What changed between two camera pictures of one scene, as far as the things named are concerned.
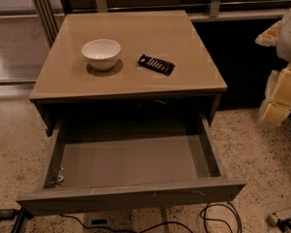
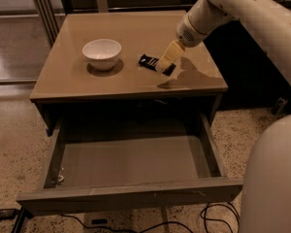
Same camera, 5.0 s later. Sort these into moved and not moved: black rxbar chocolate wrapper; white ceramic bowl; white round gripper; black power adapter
Moved: white round gripper
Not moved: white ceramic bowl; black power adapter; black rxbar chocolate wrapper
